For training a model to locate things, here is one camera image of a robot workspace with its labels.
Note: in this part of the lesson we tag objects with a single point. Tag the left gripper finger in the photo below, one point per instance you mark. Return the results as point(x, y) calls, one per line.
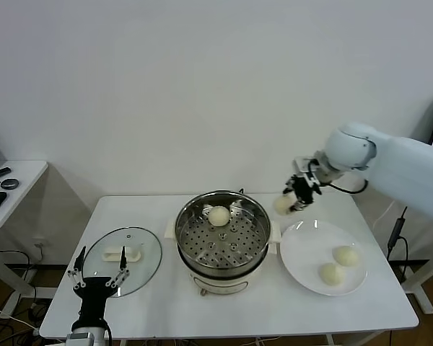
point(77, 277)
point(122, 274)

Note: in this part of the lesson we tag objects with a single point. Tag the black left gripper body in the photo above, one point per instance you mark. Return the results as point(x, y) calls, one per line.
point(92, 299)

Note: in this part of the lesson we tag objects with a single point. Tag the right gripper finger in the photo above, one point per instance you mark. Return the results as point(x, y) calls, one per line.
point(290, 186)
point(298, 208)

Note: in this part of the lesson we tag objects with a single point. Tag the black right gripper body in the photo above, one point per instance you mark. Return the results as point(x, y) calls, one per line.
point(306, 189)

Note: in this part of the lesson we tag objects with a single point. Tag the white steamed baozi bun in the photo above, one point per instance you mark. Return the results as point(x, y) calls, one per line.
point(345, 256)
point(281, 206)
point(332, 274)
point(218, 216)

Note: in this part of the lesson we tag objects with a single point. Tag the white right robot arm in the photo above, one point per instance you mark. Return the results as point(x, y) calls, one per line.
point(400, 169)

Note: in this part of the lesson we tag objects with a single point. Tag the white round plate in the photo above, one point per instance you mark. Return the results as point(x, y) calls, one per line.
point(303, 252)

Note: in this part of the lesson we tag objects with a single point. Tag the white electric cooker base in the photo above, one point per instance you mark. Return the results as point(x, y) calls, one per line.
point(220, 281)

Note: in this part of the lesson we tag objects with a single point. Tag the white labelled side table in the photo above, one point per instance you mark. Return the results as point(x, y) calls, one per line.
point(424, 304)

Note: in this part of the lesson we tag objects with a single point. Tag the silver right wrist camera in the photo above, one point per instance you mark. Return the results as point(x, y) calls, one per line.
point(303, 164)

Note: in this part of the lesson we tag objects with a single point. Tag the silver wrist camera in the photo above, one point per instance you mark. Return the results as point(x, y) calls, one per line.
point(303, 164)
point(80, 339)

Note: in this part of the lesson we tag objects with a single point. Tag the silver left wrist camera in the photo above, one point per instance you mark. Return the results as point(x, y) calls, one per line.
point(80, 339)

